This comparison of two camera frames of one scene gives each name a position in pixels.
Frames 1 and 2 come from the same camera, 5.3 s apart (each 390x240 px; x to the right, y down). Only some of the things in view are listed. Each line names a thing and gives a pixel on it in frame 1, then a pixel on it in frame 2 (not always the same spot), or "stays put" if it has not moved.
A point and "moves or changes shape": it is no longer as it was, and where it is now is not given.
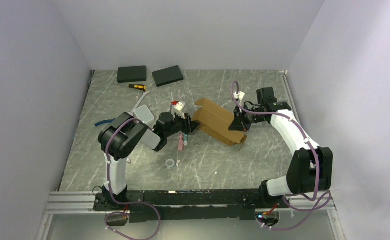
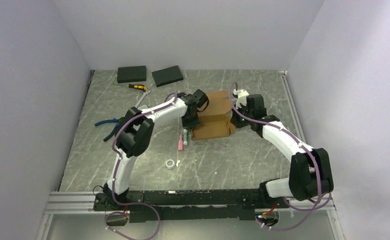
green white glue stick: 186,139 stays put
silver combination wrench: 131,113 stays put
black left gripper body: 179,124 -> 190,122
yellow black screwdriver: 137,86 stays put
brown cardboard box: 215,120 moves or changes shape
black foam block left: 131,74 stays put
